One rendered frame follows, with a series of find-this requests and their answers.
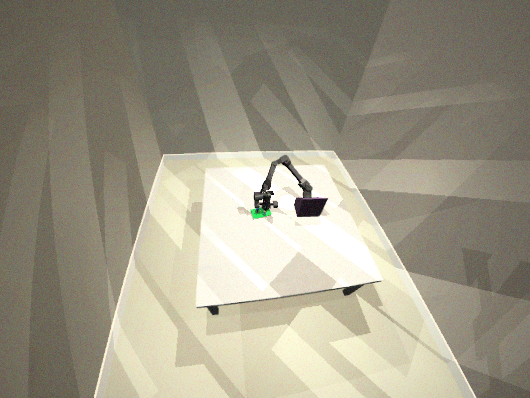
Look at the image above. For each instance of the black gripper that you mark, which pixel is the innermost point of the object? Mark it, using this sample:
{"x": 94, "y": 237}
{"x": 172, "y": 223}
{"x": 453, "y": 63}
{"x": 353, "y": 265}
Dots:
{"x": 268, "y": 204}

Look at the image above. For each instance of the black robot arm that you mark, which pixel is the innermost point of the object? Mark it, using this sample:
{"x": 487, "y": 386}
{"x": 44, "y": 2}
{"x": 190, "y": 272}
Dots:
{"x": 285, "y": 160}

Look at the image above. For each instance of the green circuit board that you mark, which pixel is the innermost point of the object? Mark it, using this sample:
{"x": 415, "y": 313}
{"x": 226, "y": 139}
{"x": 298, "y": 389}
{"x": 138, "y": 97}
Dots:
{"x": 259, "y": 212}

